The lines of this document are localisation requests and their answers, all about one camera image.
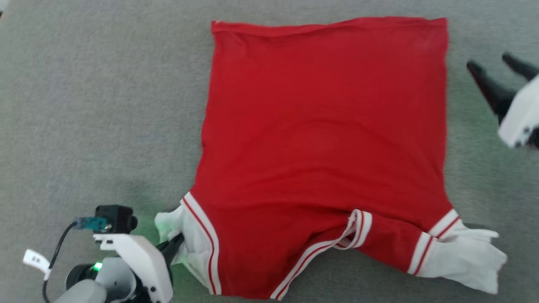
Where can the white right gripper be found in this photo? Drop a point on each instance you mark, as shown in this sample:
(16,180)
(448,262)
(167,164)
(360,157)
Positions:
(520,122)

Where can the grey fabric sofa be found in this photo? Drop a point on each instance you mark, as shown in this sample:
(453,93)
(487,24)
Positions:
(92,105)

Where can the red garment with white sleeves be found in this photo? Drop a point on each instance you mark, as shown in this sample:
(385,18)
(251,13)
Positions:
(324,126)

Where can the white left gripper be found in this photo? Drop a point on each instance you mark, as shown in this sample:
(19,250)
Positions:
(147,261)

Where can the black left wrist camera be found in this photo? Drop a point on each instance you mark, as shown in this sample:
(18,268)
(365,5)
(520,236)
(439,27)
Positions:
(118,219)

